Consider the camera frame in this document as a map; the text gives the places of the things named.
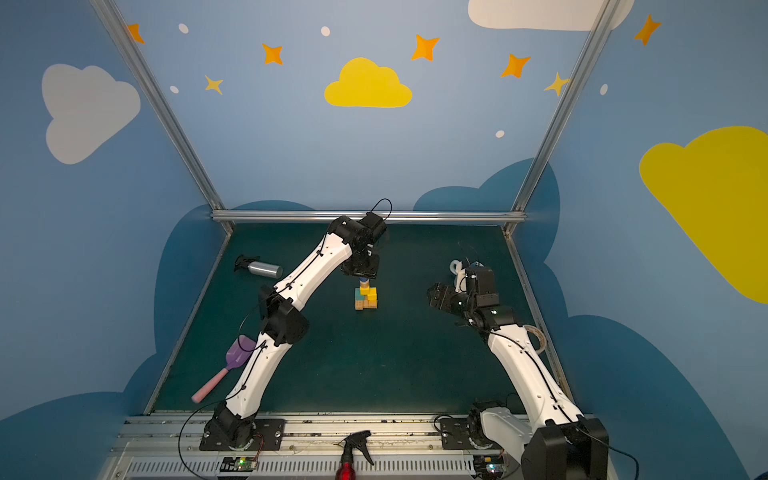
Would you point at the left controller board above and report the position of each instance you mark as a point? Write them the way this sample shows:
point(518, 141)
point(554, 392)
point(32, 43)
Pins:
point(238, 465)

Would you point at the controller board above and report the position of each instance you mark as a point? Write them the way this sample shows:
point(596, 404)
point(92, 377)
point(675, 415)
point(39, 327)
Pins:
point(238, 465)
point(488, 467)

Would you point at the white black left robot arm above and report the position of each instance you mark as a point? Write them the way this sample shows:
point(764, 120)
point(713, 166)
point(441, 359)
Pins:
point(347, 245)

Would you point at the aluminium frame post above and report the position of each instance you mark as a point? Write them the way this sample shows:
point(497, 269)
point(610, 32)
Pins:
point(580, 74)
point(113, 21)

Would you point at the aluminium back frame rail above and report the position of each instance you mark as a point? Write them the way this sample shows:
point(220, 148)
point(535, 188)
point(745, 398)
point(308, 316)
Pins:
point(420, 217)

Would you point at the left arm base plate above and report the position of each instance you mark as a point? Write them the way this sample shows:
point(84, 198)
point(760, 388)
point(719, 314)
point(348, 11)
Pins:
point(248, 435)

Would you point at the red spray bottle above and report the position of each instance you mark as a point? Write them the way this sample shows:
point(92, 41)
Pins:
point(352, 442)

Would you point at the silver spray bottle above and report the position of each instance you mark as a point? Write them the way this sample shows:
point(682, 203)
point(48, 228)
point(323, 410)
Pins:
point(255, 266)

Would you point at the white tape roll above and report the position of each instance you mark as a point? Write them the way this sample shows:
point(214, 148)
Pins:
point(536, 338)

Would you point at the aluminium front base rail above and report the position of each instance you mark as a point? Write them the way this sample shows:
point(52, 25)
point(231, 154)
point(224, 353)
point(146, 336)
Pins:
point(403, 446)

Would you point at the purple pink brush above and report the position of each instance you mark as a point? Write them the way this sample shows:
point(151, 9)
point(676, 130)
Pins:
point(237, 356)

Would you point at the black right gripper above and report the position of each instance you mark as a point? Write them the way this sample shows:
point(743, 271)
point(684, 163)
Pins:
point(445, 297)

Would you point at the aluminium left frame post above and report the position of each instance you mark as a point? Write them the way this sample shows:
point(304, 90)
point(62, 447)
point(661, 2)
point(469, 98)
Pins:
point(113, 21)

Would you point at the aluminium right frame post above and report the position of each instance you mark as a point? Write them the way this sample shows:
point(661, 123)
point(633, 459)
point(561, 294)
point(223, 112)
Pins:
point(580, 74)

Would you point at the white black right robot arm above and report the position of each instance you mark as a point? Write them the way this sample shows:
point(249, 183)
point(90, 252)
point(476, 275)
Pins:
point(556, 441)

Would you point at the right controller board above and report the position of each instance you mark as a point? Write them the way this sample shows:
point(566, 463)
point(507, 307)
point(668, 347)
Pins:
point(488, 467)

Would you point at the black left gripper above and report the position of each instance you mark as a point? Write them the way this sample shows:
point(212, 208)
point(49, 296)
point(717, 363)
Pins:
point(365, 265)

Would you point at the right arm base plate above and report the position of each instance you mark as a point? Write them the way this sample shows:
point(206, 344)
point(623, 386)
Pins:
point(455, 434)

